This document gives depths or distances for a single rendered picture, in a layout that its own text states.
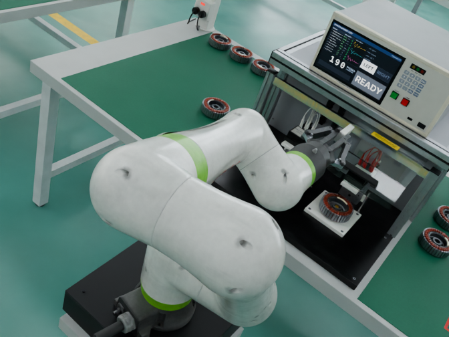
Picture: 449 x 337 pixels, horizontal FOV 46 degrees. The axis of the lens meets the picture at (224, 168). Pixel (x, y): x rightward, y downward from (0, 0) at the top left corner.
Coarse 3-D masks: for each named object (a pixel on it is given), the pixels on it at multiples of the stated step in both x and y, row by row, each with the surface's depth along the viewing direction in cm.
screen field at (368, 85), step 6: (360, 72) 165; (354, 78) 167; (360, 78) 166; (366, 78) 165; (354, 84) 168; (360, 84) 167; (366, 84) 165; (372, 84) 164; (378, 84) 163; (366, 90) 166; (372, 90) 165; (378, 90) 164; (384, 90) 163; (378, 96) 165
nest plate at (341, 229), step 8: (328, 192) 182; (320, 200) 178; (312, 208) 173; (312, 216) 172; (320, 216) 171; (352, 216) 176; (360, 216) 177; (328, 224) 169; (336, 224) 170; (344, 224) 171; (352, 224) 173; (336, 232) 168; (344, 232) 168
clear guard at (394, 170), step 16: (368, 128) 165; (352, 144) 155; (368, 144) 158; (384, 144) 160; (400, 144) 163; (352, 160) 151; (368, 160) 151; (384, 160) 153; (400, 160) 156; (416, 160) 159; (352, 176) 150; (384, 176) 148; (400, 176) 149; (368, 192) 147; (384, 192) 147; (400, 192) 146
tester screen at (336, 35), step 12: (336, 24) 164; (336, 36) 165; (348, 36) 163; (360, 36) 161; (324, 48) 169; (336, 48) 167; (348, 48) 164; (360, 48) 162; (372, 48) 160; (324, 60) 171; (348, 60) 166; (360, 60) 164; (372, 60) 161; (384, 60) 159; (396, 60) 157; (348, 72) 167; (384, 84) 162; (372, 96) 166
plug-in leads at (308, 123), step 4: (312, 112) 185; (304, 116) 183; (312, 116) 181; (308, 120) 185; (312, 120) 187; (316, 120) 181; (300, 124) 185; (308, 124) 182; (316, 124) 184; (304, 128) 187; (312, 128) 182
